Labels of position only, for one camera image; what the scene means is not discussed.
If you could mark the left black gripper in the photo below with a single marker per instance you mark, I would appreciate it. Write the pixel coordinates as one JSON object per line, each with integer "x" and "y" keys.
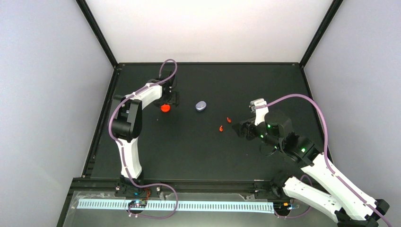
{"x": 173, "y": 99}

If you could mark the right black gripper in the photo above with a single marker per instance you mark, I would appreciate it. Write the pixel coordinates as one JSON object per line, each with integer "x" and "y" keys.
{"x": 240, "y": 129}

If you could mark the orange round case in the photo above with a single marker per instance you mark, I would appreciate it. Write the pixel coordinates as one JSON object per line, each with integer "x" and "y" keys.
{"x": 165, "y": 108}

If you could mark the lavender earbud charging case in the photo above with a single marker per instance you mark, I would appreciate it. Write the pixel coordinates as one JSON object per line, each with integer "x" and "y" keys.
{"x": 200, "y": 106}

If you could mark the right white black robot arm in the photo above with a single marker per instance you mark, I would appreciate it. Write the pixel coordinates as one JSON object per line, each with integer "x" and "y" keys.
{"x": 347, "y": 208}

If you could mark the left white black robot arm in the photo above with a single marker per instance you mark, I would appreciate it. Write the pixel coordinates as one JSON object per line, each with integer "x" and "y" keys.
{"x": 126, "y": 122}

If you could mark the right circuit board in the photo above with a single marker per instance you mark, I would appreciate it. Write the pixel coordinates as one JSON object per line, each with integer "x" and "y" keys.
{"x": 285, "y": 206}

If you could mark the circuit board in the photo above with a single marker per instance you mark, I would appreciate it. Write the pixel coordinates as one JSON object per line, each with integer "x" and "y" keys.
{"x": 285, "y": 206}
{"x": 137, "y": 204}

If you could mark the left circuit board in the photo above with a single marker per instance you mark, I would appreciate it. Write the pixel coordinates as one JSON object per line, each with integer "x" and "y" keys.
{"x": 137, "y": 204}

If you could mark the clear plastic sheet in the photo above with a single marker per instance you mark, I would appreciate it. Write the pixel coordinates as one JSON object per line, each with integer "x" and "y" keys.
{"x": 169, "y": 196}

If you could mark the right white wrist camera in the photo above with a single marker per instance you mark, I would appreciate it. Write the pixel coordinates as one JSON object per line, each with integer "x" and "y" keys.
{"x": 260, "y": 108}

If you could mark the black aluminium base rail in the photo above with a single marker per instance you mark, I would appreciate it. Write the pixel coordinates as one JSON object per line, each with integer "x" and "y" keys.
{"x": 182, "y": 186}

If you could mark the light blue slotted cable duct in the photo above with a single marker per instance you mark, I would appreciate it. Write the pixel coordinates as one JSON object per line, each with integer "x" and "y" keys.
{"x": 208, "y": 206}

